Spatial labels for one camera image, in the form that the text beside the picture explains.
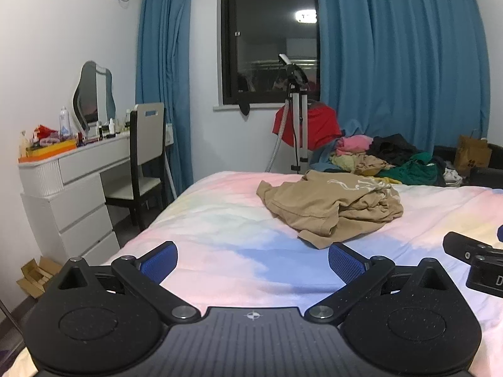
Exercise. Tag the pale yellow-green garment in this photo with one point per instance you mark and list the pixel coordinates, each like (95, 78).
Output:
(342, 161)

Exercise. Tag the cardboard box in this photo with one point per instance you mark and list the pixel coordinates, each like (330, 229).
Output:
(37, 279)

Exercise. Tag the beige and black chair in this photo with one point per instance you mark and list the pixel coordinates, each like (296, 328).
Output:
(147, 133)

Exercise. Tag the black garment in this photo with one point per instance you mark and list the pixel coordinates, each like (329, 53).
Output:
(393, 147)

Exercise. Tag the tan printed shirt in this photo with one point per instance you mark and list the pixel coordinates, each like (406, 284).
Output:
(334, 204)

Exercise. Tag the white spray bottle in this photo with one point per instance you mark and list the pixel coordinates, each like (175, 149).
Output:
(64, 123)

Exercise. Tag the orange box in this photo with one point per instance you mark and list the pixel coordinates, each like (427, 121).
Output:
(47, 151)

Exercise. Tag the dark framed window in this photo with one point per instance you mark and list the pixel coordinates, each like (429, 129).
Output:
(267, 27)

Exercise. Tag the pink garment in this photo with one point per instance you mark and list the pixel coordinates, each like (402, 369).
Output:
(353, 143)

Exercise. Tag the wavy white-framed mirror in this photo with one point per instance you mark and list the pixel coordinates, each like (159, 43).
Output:
(92, 94)

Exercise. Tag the brown paper bag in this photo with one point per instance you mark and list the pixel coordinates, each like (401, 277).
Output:
(471, 153)

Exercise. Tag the row of cosmetic bottles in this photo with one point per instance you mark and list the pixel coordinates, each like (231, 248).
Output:
(106, 127)

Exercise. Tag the silver tripod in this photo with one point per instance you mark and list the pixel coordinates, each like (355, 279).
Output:
(298, 125)

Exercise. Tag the pile of colourful clothes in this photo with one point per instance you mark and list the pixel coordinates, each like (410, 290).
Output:
(487, 178)

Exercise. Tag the red cloth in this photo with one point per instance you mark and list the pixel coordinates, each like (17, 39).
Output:
(320, 125)

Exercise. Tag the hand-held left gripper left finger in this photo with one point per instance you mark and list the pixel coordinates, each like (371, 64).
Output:
(159, 261)

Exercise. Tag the small black object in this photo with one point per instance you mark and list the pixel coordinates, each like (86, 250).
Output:
(244, 108)

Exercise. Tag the pastel tie-dye bed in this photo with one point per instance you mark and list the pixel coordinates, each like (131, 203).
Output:
(220, 224)

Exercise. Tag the beige garment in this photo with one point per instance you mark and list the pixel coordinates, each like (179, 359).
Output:
(373, 165)

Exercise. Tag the narrow blue curtain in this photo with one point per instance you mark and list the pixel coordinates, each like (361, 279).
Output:
(165, 66)

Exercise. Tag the white dressing table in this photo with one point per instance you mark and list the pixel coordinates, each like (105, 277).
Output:
(78, 204)

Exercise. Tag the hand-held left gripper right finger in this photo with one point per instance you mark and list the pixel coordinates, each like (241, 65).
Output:
(346, 261)

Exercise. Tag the green garment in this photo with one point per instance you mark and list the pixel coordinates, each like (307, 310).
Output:
(416, 171)

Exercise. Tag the blue garment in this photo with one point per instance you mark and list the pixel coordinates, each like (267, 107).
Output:
(320, 159)

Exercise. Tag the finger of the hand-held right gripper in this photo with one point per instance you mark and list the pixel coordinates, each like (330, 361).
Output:
(467, 245)

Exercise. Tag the camera on tripod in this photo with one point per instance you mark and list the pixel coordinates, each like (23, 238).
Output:
(292, 68)

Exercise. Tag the wide blue curtain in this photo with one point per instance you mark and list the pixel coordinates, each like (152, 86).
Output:
(393, 47)

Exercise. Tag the yellow garment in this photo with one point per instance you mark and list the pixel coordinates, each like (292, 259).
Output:
(389, 180)

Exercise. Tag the white shoe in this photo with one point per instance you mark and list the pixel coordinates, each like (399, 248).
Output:
(452, 176)

